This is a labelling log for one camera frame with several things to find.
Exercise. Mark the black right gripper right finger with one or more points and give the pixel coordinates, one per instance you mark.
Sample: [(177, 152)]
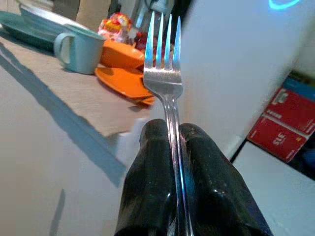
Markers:
[(211, 184)]

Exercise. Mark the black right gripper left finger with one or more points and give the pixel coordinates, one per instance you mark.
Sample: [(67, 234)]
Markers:
[(147, 177)]

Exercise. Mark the silver metal fork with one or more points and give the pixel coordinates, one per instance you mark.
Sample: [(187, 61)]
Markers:
[(163, 81)]

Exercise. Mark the red cardboard box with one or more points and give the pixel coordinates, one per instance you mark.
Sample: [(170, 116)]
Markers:
[(283, 125)]

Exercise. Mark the orange plate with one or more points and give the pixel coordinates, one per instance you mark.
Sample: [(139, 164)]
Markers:
[(124, 83)]

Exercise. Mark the orange bowl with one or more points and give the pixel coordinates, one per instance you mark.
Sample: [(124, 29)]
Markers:
[(120, 55)]

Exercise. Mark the blue box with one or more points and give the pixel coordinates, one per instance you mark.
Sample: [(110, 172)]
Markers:
[(301, 86)]

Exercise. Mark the light green mug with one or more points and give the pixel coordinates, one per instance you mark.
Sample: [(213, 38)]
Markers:
[(80, 50)]

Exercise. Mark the red and yellow snack bag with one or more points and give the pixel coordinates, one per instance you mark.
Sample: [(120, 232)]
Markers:
[(118, 27)]

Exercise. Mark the light green bowl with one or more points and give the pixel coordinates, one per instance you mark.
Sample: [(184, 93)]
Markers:
[(41, 18)]

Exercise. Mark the teal green plate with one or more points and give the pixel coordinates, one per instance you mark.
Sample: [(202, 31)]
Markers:
[(23, 30)]

